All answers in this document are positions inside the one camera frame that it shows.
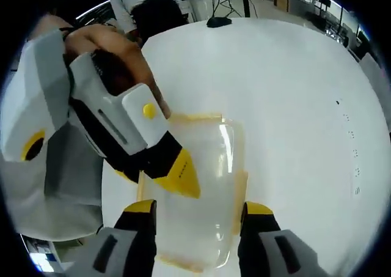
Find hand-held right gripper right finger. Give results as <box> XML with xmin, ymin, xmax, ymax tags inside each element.
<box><xmin>239</xmin><ymin>201</ymin><xmax>331</xmax><ymax>277</ymax></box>

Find clear food container yellow latches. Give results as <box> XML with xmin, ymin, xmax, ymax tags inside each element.
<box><xmin>137</xmin><ymin>111</ymin><xmax>250</xmax><ymax>273</ymax></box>

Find black microphone base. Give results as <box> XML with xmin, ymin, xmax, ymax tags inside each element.
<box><xmin>206</xmin><ymin>16</ymin><xmax>233</xmax><ymax>29</ymax></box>

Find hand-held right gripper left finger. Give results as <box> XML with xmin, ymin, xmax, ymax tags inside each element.
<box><xmin>65</xmin><ymin>199</ymin><xmax>158</xmax><ymax>277</ymax></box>

